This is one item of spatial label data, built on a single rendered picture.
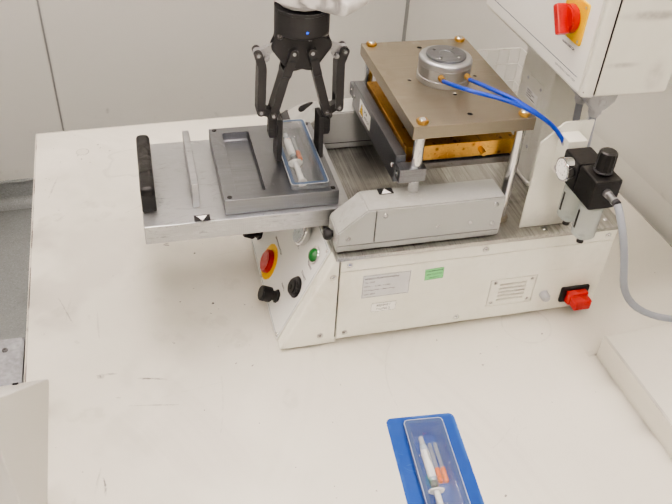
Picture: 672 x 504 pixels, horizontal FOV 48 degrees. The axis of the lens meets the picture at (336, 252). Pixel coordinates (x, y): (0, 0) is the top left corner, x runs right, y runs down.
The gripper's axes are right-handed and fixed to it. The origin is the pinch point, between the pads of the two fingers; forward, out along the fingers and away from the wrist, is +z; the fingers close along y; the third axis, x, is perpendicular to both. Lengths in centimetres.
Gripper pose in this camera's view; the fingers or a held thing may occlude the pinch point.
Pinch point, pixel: (298, 136)
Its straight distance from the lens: 113.5
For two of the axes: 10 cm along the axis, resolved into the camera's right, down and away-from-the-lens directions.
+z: -0.6, 7.8, 6.3
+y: -9.7, 1.0, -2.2
